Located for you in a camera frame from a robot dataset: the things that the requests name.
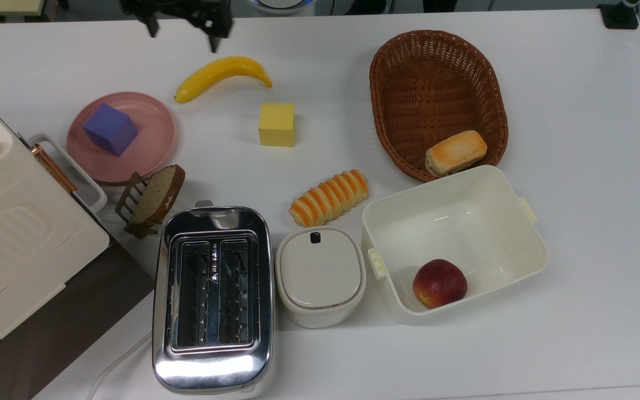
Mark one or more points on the yellow banana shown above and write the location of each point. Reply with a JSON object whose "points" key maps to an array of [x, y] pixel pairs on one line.
{"points": [[220, 72]]}

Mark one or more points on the black camera stand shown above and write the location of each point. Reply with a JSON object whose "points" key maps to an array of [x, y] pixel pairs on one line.
{"points": [[620, 15]]}

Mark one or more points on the small white lidded bin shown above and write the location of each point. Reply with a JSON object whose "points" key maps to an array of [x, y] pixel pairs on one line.
{"points": [[320, 272]]}

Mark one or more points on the pink plate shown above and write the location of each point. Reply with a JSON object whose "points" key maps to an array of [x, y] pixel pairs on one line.
{"points": [[153, 139]]}

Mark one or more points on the yellow cube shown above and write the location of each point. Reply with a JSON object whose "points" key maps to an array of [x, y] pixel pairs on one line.
{"points": [[276, 125]]}

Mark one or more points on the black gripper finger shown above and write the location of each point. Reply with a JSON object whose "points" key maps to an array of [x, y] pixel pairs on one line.
{"points": [[153, 28], [215, 44]]}

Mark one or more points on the white plastic storage box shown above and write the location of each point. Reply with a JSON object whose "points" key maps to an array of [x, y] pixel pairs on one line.
{"points": [[464, 228]]}

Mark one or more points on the golden bread roll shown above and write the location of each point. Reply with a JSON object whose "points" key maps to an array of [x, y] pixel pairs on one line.
{"points": [[456, 151]]}

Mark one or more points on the purple cube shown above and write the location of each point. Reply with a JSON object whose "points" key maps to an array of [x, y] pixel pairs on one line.
{"points": [[111, 130]]}

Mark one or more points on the striped long bread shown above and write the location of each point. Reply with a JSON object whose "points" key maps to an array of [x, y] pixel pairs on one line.
{"points": [[328, 197]]}

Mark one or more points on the red apple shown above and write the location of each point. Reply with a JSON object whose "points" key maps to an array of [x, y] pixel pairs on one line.
{"points": [[439, 283]]}

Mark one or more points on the brown wicker basket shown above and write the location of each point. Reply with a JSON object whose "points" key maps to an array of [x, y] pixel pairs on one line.
{"points": [[431, 83]]}

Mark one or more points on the cream toy cabinet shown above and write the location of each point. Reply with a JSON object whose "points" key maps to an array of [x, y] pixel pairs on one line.
{"points": [[14, 233]]}

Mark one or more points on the dark brown base box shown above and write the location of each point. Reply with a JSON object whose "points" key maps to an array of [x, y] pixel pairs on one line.
{"points": [[75, 322]]}

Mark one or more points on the chrome cream toaster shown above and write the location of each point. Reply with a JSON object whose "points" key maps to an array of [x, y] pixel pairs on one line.
{"points": [[214, 372]]}

